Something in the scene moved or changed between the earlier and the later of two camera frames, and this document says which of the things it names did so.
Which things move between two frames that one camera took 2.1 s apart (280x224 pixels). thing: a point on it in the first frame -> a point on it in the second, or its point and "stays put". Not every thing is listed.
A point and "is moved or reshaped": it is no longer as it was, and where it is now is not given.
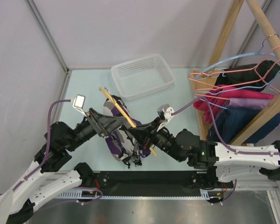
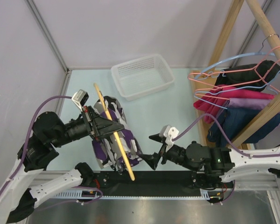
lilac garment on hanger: x=248 y=103 stays put
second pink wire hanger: x=209 y=95 stays put
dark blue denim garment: x=227 y=127 stays put
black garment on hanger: x=255 y=76 stays put
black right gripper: x=141 y=133 -> x=153 y=159
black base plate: x=154 y=183 stays put
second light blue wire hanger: x=265 y=85 stays put
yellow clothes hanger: x=123 y=113 -> x=115 y=135
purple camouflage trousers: x=123 y=144 is moved or reshaped
